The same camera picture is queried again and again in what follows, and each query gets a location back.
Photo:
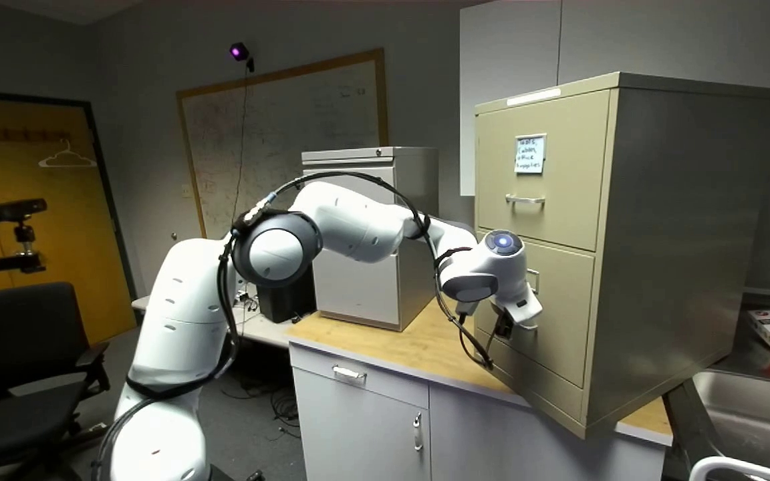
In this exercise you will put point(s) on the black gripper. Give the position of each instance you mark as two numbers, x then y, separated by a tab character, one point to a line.
504	325

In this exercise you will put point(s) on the beige bottom drawer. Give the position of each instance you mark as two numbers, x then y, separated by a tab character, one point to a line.
552	353

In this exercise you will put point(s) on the beige drawer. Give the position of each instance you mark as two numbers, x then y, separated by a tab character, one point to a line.
540	166
552	353

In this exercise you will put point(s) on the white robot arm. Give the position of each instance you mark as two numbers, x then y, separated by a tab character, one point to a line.
188	332

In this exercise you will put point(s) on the grey filing cabinet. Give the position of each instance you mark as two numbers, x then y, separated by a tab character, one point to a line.
393	290

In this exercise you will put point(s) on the beige top drawer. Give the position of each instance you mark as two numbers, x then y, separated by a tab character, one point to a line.
540	166

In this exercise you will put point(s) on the beige filing cabinet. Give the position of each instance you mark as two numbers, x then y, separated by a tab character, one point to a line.
680	201

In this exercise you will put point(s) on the grey base cabinet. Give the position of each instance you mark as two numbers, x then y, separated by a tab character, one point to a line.
363	420

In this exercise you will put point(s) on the black computer tower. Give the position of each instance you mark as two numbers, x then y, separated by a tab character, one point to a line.
287	304

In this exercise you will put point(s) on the steel sink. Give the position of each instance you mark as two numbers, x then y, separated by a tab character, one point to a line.
739	407

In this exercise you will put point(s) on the wood framed whiteboard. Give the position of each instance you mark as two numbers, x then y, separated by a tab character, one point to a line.
243	138

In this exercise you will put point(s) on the black office chair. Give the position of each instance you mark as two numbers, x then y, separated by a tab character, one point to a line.
45	369

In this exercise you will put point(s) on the purple lit camera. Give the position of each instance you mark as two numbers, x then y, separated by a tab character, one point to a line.
238	51

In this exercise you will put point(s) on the black camera on stand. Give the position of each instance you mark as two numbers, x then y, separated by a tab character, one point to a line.
26	258

